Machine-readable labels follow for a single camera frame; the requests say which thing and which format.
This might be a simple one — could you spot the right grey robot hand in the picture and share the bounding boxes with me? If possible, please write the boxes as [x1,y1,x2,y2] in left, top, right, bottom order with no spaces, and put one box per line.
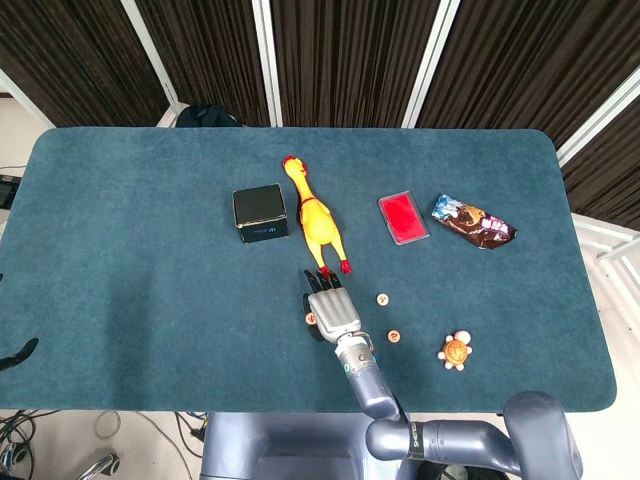
[302,268,362,344]

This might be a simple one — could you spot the yellow rubber chicken toy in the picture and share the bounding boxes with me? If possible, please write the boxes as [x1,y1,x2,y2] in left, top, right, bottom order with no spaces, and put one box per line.
[282,155,354,278]

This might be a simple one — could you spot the red ink pad case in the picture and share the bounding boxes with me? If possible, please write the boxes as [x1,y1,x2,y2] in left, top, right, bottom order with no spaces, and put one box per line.
[377,190,430,247]

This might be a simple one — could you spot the orange turtle toy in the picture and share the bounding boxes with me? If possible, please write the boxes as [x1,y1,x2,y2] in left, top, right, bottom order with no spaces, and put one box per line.
[437,329,472,372]

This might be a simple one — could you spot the black cardboard box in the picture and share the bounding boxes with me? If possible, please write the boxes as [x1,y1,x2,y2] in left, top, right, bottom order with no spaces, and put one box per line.
[232,183,290,245]

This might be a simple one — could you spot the blue-grey robot torso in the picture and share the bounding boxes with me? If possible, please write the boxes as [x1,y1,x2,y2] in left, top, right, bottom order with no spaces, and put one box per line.
[199,412,416,480]

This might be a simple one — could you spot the brown snack bag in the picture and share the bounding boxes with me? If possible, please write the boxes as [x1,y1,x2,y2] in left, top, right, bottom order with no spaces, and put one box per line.
[431,193,519,250]

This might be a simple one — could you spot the blue carpet table mat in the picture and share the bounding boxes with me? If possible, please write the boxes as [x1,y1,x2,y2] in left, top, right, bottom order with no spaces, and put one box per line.
[0,127,617,415]

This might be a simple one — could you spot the black trash bin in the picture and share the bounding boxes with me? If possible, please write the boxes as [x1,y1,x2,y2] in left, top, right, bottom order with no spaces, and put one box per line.
[417,458,501,480]

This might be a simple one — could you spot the dark chair back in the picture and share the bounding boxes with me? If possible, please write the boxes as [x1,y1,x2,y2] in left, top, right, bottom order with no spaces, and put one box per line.
[174,103,244,129]

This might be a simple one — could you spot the dark fabric partition panel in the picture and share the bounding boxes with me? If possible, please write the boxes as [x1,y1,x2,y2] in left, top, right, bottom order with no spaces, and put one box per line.
[559,112,640,231]
[134,0,275,127]
[269,0,444,129]
[0,0,169,129]
[417,0,640,146]

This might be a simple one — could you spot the chrome metal leg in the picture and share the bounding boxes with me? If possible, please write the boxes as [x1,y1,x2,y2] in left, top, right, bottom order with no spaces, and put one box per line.
[74,449,121,480]

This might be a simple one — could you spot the white metal rack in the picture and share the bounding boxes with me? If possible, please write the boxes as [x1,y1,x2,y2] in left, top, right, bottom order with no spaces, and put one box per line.
[572,212,640,281]

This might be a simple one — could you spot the black electronic device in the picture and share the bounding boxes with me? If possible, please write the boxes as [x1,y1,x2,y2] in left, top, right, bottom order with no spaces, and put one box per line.
[0,173,21,207]

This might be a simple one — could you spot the black cable with plug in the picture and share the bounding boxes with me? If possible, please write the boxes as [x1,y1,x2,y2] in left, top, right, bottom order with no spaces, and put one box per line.
[174,412,209,444]

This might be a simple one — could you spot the black floor cable tangle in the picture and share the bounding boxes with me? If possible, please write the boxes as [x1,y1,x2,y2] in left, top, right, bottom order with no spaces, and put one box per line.
[0,409,66,480]

